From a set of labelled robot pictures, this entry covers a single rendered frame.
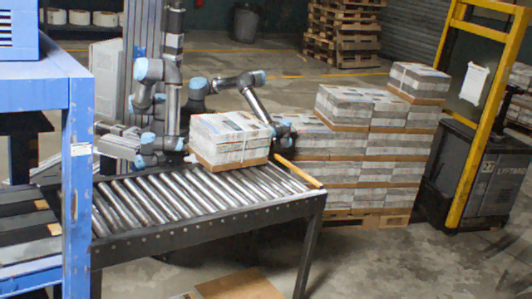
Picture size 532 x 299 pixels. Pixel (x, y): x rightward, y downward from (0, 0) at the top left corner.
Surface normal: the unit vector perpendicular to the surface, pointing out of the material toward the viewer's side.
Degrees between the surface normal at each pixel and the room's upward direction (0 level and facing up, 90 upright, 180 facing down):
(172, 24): 90
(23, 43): 90
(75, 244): 90
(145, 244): 90
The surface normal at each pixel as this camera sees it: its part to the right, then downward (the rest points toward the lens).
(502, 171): 0.32, 0.41
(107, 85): -0.29, 0.33
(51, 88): 0.58, 0.40
